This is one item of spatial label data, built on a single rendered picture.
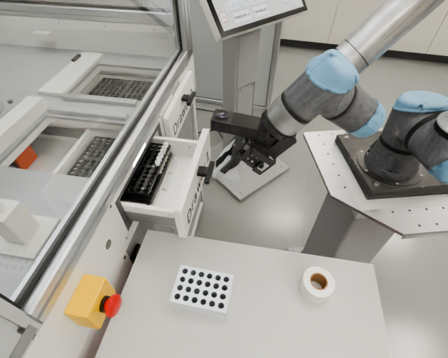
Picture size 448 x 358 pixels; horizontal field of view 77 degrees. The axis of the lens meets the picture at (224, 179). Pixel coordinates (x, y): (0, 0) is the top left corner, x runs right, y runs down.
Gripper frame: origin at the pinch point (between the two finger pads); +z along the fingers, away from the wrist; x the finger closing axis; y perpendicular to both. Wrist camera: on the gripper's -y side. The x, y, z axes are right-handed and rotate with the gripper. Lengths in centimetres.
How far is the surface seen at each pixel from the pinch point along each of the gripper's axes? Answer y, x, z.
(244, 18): -6, 80, -4
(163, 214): -5.7, -12.7, 8.8
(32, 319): -18.5, -39.4, 6.5
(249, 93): 21, 96, 30
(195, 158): -4.6, 1.8, 2.6
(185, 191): -4.3, -8.8, 2.4
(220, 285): 11.5, -23.1, 7.3
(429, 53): 188, 280, -30
